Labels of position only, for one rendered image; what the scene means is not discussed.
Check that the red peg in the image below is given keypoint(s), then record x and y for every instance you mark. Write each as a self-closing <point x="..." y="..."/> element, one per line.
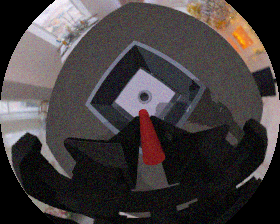
<point x="151" y="148"/>

